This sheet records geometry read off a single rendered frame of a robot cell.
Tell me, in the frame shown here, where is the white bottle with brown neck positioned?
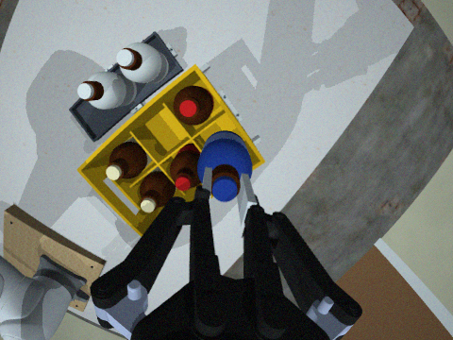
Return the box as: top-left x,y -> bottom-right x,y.
116,42 -> 169,84

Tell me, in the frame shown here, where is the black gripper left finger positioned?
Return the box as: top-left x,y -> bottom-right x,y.
90,167 -> 228,340

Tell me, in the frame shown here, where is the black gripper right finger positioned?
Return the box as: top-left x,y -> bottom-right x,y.
237,173 -> 362,340

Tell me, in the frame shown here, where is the dark brown bottle with cream cap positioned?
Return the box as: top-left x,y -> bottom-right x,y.
140,167 -> 176,213
106,137 -> 152,180

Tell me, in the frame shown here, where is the brown bottle with red cap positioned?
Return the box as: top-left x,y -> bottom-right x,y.
170,144 -> 201,191
174,86 -> 214,126

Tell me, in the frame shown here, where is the grey bottle with dark brown neck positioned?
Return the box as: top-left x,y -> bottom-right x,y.
77,71 -> 137,110

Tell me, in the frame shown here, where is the blue bottle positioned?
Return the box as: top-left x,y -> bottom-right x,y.
197,130 -> 253,202

